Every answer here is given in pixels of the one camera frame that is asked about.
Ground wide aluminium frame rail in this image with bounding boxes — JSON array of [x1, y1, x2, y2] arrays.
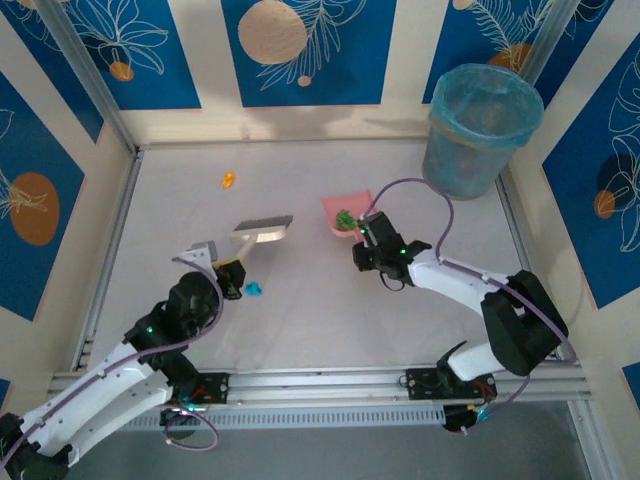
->
[[42, 363, 586, 412]]

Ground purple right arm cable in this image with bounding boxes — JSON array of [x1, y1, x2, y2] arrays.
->
[[360, 177, 577, 436]]

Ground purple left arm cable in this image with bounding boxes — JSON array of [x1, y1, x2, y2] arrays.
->
[[0, 255, 225, 452]]

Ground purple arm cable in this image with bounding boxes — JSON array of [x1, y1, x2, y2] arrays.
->
[[0, 255, 225, 452], [360, 177, 577, 436]]

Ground grey slotted cable duct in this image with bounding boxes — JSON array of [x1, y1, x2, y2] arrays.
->
[[63, 403, 447, 432]]

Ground pink plastic dustpan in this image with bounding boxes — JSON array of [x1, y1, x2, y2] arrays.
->
[[319, 187, 375, 245]]

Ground blue plastic bin liner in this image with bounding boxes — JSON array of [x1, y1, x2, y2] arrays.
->
[[429, 63, 546, 152]]

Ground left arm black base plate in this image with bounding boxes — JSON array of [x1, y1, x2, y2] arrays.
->
[[167, 372, 231, 407]]

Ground blue floral wall poster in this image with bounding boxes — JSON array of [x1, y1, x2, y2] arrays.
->
[[0, 0, 105, 145], [542, 34, 640, 310], [221, 0, 400, 109], [64, 0, 203, 112], [0, 69, 86, 322], [421, 0, 569, 106]]

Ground grey round trash bin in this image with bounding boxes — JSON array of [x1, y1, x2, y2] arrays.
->
[[421, 63, 545, 202]]

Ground aluminium table edge rail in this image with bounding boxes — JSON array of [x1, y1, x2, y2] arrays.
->
[[494, 164, 564, 364], [69, 149, 144, 371]]

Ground aluminium frame post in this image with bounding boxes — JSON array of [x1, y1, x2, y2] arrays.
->
[[34, 0, 141, 156], [519, 0, 615, 109]]

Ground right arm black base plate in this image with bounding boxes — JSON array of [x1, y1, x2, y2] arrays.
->
[[405, 367, 499, 401]]

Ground white brush with grey bristles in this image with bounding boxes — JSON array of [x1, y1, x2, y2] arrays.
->
[[228, 214, 295, 265]]

